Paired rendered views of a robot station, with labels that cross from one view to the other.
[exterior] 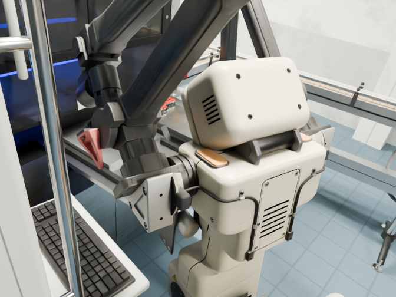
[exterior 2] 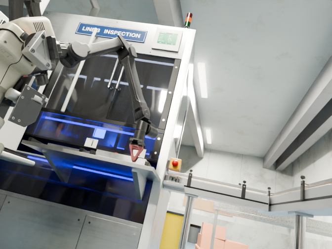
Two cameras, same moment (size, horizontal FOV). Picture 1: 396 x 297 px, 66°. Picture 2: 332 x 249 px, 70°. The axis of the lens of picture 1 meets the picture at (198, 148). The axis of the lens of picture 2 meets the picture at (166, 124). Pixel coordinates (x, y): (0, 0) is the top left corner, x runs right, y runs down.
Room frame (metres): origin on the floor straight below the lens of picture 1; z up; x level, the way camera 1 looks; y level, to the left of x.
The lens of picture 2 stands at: (0.87, -1.22, 0.69)
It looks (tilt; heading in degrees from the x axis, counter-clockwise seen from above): 20 degrees up; 68
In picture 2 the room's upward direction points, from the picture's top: 13 degrees clockwise
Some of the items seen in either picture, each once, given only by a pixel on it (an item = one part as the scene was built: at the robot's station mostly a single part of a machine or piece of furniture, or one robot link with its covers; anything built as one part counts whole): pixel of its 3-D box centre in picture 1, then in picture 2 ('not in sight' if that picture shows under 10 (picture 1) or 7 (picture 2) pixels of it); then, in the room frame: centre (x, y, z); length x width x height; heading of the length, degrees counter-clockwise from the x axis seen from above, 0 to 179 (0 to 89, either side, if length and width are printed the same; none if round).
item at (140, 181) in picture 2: not in sight; (137, 186); (1.32, 0.08, 0.80); 0.34 x 0.03 x 0.13; 60
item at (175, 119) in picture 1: (180, 118); (127, 164); (1.24, 0.10, 0.90); 0.34 x 0.26 x 0.04; 59
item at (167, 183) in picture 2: (170, 90); (174, 185); (1.60, 0.20, 0.87); 0.14 x 0.13 x 0.02; 60
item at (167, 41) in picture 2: not in sight; (167, 39); (1.32, 0.27, 1.96); 0.21 x 0.01 x 0.21; 150
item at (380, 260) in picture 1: (385, 239); not in sight; (1.51, -1.33, 0.07); 0.50 x 0.08 x 0.14; 150
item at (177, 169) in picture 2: not in sight; (175, 164); (1.57, 0.17, 1.00); 0.08 x 0.07 x 0.07; 60
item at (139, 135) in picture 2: not in sight; (138, 138); (1.20, -0.09, 1.01); 0.10 x 0.07 x 0.07; 60
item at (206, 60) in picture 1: (185, 66); (214, 187); (1.89, 0.15, 0.92); 0.69 x 0.15 x 0.16; 150
